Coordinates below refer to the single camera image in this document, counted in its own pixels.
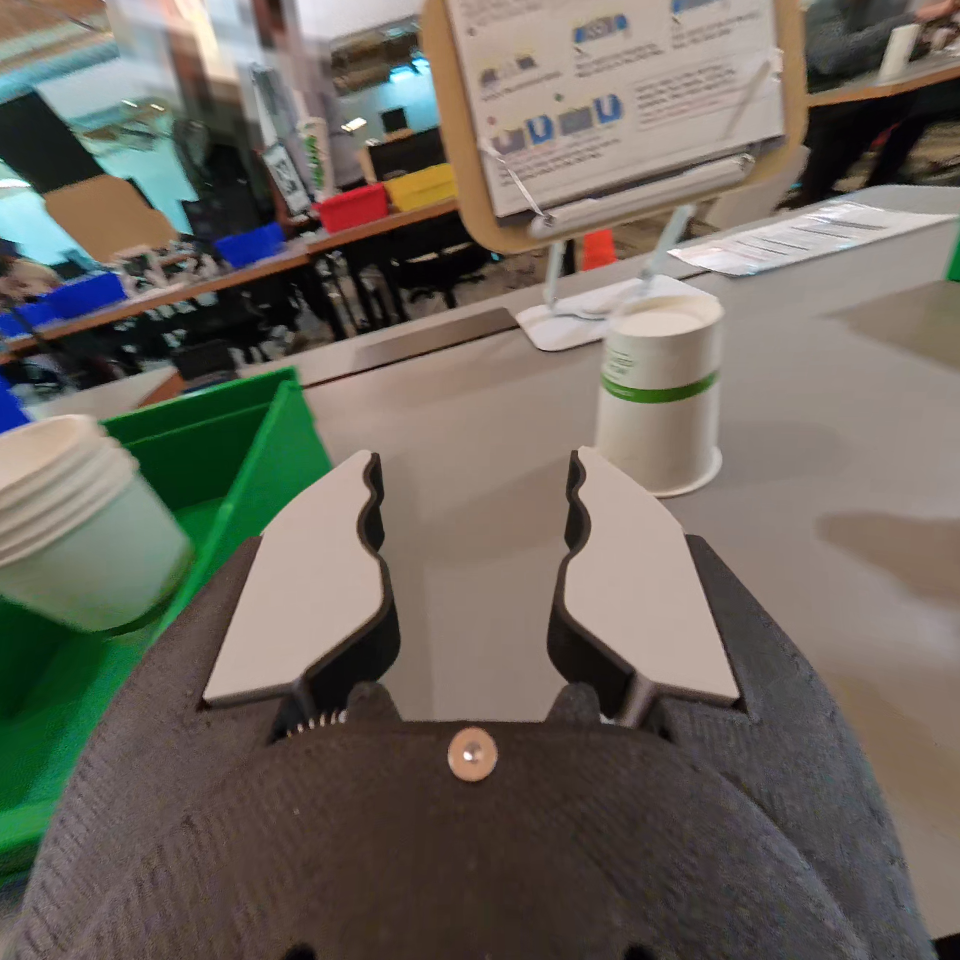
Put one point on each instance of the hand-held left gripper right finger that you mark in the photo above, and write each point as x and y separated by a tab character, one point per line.
645	600

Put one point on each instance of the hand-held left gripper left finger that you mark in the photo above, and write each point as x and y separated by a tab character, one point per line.
300	600

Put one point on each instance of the grey desk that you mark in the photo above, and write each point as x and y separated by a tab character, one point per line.
787	450

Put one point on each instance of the black desk panel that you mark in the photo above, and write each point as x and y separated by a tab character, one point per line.
435	337

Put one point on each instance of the black power cube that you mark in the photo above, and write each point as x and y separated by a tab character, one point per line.
206	360

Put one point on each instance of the long background table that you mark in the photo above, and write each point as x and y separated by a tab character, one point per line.
187	289

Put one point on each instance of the orange traffic cone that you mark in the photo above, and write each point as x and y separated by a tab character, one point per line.
598	251

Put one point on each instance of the black office chair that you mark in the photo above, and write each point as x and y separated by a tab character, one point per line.
442	262

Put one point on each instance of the small blue bin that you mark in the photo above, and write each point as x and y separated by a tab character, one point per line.
82	294

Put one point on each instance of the wooden background table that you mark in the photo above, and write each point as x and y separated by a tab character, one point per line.
375	225

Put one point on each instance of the laminated paper sheet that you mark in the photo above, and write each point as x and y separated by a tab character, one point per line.
787	240

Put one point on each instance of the red plastic bin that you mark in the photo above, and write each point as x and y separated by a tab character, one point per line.
351	208

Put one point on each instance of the black white marker sign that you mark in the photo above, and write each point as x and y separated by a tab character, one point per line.
286	180

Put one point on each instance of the yellow plastic bin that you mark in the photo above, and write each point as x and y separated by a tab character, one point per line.
420	187

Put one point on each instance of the printed instruction sheet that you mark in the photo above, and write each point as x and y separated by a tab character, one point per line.
637	75

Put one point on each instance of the wooden work table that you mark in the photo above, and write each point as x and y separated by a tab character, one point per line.
885	84

